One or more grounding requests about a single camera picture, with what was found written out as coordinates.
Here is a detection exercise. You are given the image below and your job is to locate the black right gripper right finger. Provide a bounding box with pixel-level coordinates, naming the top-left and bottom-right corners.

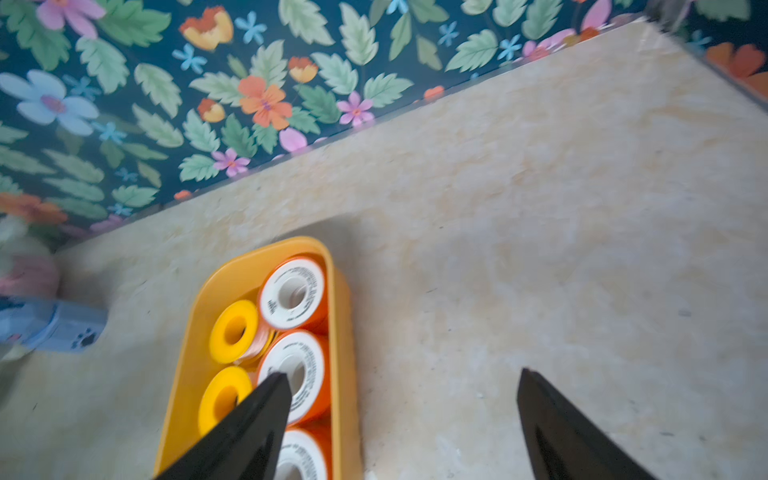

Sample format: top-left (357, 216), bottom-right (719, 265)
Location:
top-left (517, 368), bottom-right (654, 480)

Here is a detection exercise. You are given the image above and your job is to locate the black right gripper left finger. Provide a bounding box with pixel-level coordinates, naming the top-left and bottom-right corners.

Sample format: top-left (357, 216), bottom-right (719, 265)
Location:
top-left (157, 372), bottom-right (292, 480)

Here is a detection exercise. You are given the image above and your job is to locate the orange sealing tape roll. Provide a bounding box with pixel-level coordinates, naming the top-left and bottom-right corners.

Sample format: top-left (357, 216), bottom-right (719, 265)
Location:
top-left (256, 330), bottom-right (331, 427)
top-left (258, 256), bottom-right (329, 335)
top-left (274, 426), bottom-right (332, 480)

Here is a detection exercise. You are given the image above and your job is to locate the yellow tape roll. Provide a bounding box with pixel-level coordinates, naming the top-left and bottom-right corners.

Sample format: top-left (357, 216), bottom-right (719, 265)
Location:
top-left (197, 366), bottom-right (254, 436)
top-left (209, 300), bottom-right (269, 364)

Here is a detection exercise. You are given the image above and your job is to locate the yellow plastic storage box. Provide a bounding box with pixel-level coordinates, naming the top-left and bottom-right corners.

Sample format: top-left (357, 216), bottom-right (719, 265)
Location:
top-left (155, 236), bottom-right (363, 479)

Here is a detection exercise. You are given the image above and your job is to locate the white plush teddy bear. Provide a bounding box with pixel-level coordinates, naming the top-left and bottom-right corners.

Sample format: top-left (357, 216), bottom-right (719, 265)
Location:
top-left (1, 216), bottom-right (61, 298)

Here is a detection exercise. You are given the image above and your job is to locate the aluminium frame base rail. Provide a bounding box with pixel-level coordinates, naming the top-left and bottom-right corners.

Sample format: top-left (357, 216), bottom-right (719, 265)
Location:
top-left (645, 1), bottom-right (767, 110)

